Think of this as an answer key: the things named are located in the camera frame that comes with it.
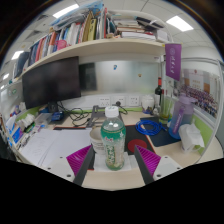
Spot black cables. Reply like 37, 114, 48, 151
58, 101, 93, 128

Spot grey metal laptop stand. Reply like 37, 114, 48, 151
85, 104, 125, 129

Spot ceiling lights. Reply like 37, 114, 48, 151
1, 3, 194, 91

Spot purple pennant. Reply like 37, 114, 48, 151
164, 43, 183, 82

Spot green glass vase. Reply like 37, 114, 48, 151
159, 96, 174, 125

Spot flat round red coaster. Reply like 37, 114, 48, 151
127, 138, 148, 154

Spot beige shelf with books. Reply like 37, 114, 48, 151
13, 1, 173, 81

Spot blue and white box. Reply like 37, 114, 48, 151
9, 124, 25, 145

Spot white ceramic jar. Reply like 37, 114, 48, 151
141, 94, 155, 111

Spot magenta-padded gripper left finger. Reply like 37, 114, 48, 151
42, 144, 96, 187

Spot white paper sheets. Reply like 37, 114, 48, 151
18, 128, 93, 168

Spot large purple water bottle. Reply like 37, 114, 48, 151
168, 93, 198, 140

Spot group photo poster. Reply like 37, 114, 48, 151
179, 68, 222, 119

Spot white wall socket panel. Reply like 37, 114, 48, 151
98, 95, 141, 108

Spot dark wine bottle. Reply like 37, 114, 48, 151
154, 77, 164, 108

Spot small blue device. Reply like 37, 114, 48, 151
50, 111, 65, 123

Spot black computer monitor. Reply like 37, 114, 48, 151
21, 55, 83, 114

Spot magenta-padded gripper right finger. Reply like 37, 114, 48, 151
133, 144, 184, 185

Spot coiled blue cable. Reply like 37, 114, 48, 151
134, 119, 168, 137

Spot green-labelled clear drink bottle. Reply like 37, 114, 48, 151
100, 105, 127, 171

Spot black desk mat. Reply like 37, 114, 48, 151
53, 114, 183, 158

